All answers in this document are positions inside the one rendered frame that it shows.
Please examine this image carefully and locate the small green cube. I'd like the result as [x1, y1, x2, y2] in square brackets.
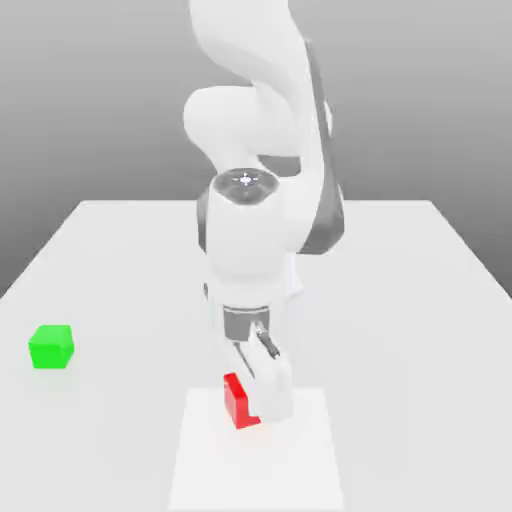
[28, 324, 76, 370]

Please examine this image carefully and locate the small red cube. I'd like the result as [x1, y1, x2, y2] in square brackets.
[222, 372, 263, 431]

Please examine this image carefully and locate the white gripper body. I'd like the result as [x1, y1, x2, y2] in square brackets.
[214, 334, 294, 424]

